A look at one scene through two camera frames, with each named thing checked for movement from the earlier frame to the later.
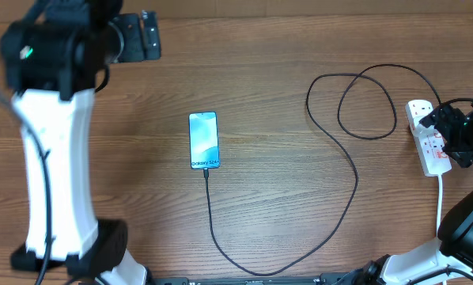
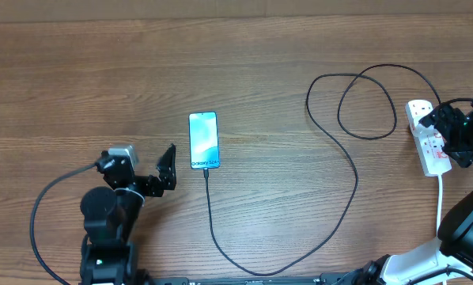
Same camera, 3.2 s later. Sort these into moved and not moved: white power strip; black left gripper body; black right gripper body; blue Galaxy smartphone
Moved: black left gripper body
Not moved: white power strip; black right gripper body; blue Galaxy smartphone
